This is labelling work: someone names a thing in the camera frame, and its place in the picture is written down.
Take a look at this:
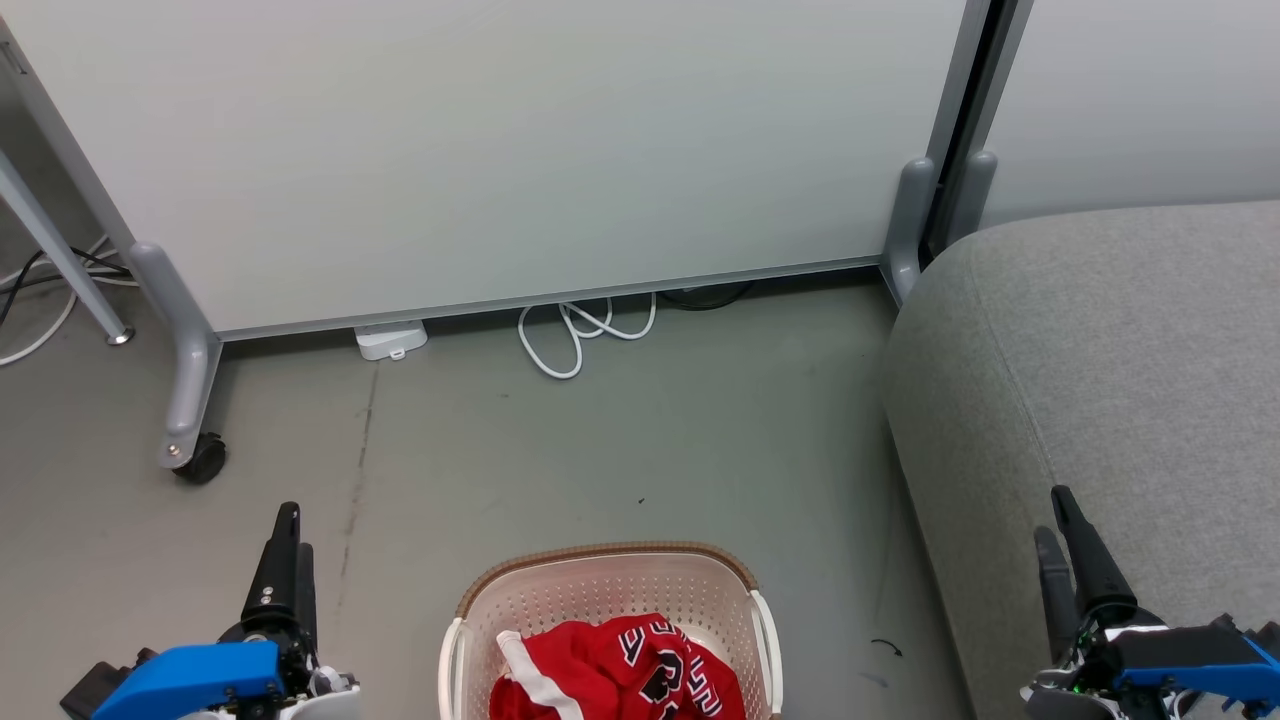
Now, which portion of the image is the white coiled cable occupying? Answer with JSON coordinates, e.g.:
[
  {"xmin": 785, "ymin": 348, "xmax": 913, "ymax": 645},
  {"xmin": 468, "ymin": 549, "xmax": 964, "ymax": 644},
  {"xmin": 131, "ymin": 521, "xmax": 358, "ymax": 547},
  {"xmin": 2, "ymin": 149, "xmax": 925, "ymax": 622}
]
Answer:
[{"xmin": 516, "ymin": 291, "xmax": 659, "ymax": 382}]

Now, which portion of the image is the white power adapter box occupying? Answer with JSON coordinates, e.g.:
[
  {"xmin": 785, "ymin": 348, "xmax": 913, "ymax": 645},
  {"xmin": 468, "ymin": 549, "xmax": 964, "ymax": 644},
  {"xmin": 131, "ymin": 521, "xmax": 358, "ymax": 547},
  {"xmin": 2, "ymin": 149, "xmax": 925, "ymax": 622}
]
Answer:
[{"xmin": 353, "ymin": 319, "xmax": 430, "ymax": 362}]

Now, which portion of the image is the red lettered basketball jersey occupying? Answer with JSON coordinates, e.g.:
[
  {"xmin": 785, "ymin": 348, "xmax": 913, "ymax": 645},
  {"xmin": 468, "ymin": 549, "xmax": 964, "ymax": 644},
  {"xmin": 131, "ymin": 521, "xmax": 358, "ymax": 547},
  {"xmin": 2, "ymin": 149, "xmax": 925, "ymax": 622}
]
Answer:
[{"xmin": 489, "ymin": 613, "xmax": 747, "ymax": 720}]

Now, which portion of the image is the thin black floor cable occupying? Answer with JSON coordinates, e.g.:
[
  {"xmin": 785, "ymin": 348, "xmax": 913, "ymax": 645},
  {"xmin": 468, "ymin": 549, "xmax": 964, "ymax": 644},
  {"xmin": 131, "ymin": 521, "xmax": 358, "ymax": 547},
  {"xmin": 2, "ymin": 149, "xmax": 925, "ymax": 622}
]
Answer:
[{"xmin": 0, "ymin": 247, "xmax": 133, "ymax": 327}]

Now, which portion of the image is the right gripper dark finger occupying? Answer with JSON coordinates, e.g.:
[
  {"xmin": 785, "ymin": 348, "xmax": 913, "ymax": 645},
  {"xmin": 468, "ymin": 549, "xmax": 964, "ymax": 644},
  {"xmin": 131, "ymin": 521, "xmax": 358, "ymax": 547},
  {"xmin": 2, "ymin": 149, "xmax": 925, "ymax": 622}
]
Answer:
[
  {"xmin": 1050, "ymin": 485, "xmax": 1139, "ymax": 623},
  {"xmin": 1034, "ymin": 526, "xmax": 1083, "ymax": 665}
]

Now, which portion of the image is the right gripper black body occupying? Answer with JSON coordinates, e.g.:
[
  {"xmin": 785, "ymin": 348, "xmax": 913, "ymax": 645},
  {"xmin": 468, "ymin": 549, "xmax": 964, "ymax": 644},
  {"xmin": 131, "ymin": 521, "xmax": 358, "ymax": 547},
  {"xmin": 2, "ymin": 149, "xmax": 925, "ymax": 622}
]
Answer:
[{"xmin": 1020, "ymin": 598, "xmax": 1206, "ymax": 720}]

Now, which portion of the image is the grey fabric sofa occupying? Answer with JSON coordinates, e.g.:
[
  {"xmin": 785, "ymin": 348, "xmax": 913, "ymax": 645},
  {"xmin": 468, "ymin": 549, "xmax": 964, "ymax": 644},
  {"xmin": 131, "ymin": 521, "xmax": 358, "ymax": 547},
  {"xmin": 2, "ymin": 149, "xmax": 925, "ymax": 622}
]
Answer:
[{"xmin": 882, "ymin": 200, "xmax": 1280, "ymax": 720}]

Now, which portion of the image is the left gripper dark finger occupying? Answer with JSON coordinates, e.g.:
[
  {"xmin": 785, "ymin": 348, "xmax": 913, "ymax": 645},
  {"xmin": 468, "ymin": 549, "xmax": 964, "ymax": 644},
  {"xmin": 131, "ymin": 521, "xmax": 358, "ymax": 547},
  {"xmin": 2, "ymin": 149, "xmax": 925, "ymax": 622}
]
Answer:
[
  {"xmin": 297, "ymin": 543, "xmax": 320, "ymax": 643},
  {"xmin": 243, "ymin": 502, "xmax": 302, "ymax": 626}
]

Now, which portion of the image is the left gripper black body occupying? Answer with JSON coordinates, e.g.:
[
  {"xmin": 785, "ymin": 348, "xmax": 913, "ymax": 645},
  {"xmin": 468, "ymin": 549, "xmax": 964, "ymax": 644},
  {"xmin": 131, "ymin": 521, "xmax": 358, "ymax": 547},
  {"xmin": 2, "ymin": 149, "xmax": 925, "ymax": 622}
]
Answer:
[{"xmin": 215, "ymin": 588, "xmax": 362, "ymax": 720}]

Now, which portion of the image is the grey partition foot with caster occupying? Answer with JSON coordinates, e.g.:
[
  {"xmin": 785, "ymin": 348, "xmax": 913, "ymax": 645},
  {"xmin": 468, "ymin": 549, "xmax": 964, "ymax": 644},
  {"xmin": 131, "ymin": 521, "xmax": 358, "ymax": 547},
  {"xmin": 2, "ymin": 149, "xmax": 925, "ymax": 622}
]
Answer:
[{"xmin": 127, "ymin": 240, "xmax": 228, "ymax": 487}]

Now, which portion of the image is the black cable under partition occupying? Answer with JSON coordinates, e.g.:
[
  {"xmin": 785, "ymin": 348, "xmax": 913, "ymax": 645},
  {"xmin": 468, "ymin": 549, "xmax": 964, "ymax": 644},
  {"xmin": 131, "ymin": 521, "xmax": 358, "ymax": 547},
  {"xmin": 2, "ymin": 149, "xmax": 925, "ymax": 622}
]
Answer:
[{"xmin": 658, "ymin": 281, "xmax": 757, "ymax": 312}]

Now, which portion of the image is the grey metal table leg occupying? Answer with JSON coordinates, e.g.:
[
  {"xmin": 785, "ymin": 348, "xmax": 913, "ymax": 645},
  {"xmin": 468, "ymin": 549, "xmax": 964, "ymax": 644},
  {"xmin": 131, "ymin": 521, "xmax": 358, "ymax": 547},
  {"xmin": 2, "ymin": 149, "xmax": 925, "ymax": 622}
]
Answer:
[{"xmin": 0, "ymin": 150, "xmax": 137, "ymax": 348}]

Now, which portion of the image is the wide white partition panel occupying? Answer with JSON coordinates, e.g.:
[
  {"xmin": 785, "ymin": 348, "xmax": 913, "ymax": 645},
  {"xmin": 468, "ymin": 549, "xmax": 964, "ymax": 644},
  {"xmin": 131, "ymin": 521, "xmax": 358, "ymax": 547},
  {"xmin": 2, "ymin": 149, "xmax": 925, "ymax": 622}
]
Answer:
[{"xmin": 0, "ymin": 0, "xmax": 993, "ymax": 344}]

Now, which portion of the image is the cream perforated laundry basket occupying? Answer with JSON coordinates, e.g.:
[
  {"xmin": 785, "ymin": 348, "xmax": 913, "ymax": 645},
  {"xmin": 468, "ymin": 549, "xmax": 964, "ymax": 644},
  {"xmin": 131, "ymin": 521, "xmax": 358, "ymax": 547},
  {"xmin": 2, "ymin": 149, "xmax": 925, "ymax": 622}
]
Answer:
[{"xmin": 438, "ymin": 542, "xmax": 784, "ymax": 720}]

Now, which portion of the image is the white floor cable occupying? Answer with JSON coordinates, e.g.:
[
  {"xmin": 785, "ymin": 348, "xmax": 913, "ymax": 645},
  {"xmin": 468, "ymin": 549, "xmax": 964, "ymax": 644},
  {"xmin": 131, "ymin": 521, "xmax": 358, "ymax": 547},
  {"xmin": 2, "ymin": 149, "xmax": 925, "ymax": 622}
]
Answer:
[{"xmin": 0, "ymin": 234, "xmax": 139, "ymax": 367}]

